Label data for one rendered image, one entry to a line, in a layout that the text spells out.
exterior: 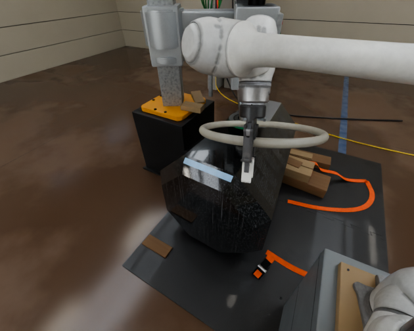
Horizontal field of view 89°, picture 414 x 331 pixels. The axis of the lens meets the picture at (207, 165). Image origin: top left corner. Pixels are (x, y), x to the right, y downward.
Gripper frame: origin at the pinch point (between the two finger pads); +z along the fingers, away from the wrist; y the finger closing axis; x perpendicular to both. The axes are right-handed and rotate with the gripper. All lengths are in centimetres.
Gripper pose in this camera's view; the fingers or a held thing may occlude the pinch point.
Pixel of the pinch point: (248, 169)
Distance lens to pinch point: 68.8
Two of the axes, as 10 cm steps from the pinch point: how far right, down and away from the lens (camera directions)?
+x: -9.4, -1.2, 3.1
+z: -0.2, 9.5, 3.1
